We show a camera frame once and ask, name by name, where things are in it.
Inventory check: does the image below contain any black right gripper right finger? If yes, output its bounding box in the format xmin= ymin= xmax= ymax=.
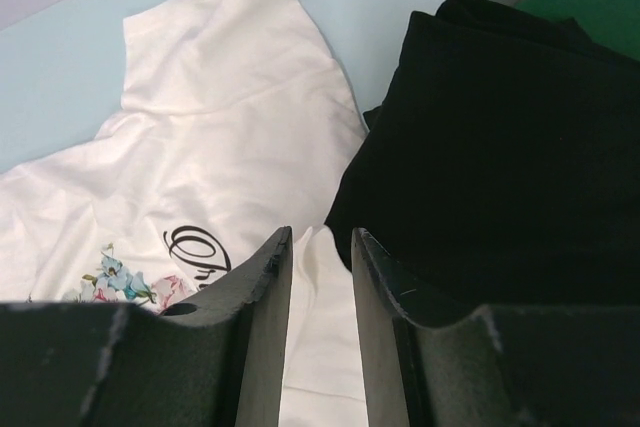
xmin=351 ymin=229 xmax=639 ymax=426

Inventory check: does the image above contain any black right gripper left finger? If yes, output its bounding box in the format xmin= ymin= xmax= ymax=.
xmin=1 ymin=227 xmax=293 ymax=426

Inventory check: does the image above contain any white floral print t-shirt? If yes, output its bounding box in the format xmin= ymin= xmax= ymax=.
xmin=1 ymin=0 xmax=368 ymax=426

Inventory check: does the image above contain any folded black t-shirt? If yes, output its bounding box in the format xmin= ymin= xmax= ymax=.
xmin=326 ymin=0 xmax=639 ymax=304

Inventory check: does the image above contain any folded green t-shirt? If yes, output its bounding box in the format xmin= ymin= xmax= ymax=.
xmin=516 ymin=0 xmax=639 ymax=60

